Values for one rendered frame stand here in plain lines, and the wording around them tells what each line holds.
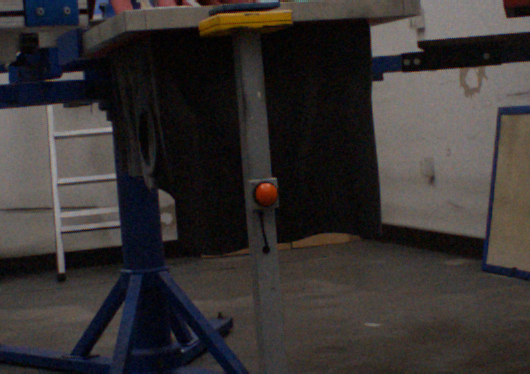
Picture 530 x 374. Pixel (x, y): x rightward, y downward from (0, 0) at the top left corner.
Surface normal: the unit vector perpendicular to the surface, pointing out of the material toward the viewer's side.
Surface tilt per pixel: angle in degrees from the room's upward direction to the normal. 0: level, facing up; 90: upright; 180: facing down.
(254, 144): 90
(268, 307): 90
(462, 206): 90
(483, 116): 90
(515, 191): 79
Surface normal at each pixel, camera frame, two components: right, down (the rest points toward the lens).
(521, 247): -0.94, -0.12
